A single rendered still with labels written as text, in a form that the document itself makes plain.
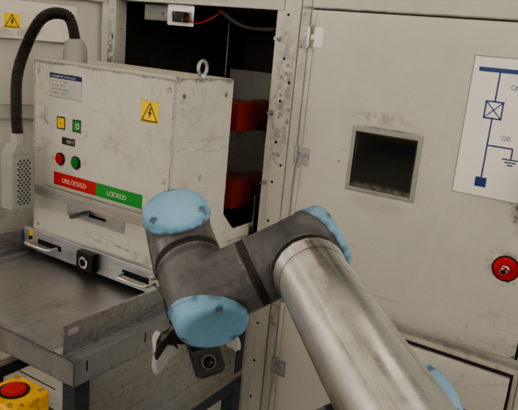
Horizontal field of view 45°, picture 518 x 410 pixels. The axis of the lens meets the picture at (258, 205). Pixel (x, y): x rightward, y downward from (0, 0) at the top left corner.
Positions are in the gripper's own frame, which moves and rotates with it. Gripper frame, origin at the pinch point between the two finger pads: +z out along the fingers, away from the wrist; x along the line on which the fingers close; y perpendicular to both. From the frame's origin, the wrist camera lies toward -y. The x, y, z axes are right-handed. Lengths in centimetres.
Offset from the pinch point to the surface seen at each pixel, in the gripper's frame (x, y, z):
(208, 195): -16, 56, 15
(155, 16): -18, 120, -2
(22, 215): 35, 97, 45
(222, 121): -23, 66, 0
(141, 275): 5, 44, 25
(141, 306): 6.7, 31.2, 20.1
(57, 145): 18, 81, 9
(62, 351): 24.1, 20.5, 13.7
